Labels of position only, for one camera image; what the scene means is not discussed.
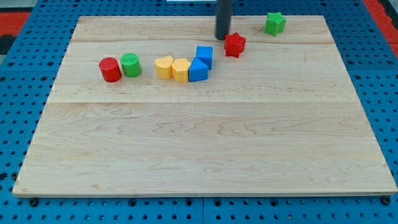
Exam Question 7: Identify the red cylinder block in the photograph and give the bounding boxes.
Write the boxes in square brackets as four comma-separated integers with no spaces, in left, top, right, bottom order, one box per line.
[98,57,122,82]

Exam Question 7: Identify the yellow pentagon block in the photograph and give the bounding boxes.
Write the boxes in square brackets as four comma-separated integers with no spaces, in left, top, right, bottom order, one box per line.
[172,58,191,83]

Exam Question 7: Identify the blue perforated base panel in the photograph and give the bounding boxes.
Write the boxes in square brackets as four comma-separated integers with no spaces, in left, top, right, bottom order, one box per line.
[1,1,397,223]

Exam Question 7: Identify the red star block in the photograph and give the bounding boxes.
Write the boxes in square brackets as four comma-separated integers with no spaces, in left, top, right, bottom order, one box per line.
[224,32,246,58]

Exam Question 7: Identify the blue cube block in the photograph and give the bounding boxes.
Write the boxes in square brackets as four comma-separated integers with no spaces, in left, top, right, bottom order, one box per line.
[196,46,213,70]

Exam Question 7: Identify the green cylinder block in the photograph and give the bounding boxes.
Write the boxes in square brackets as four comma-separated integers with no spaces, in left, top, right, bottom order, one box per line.
[120,53,142,78]

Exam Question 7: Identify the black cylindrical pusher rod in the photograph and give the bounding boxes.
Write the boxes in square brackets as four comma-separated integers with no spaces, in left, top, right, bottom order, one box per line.
[215,0,233,40]

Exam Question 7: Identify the light wooden board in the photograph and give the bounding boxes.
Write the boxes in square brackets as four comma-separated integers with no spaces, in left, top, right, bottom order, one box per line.
[13,16,397,198]

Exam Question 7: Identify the blue triangle block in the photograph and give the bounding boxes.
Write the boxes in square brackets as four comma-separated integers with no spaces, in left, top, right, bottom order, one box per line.
[188,57,209,82]

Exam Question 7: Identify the yellow heart block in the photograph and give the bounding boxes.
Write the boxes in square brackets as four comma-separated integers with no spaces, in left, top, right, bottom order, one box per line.
[154,56,174,80]

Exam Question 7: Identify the green star block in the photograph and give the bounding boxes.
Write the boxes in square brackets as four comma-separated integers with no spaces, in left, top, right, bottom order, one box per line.
[264,12,286,36]

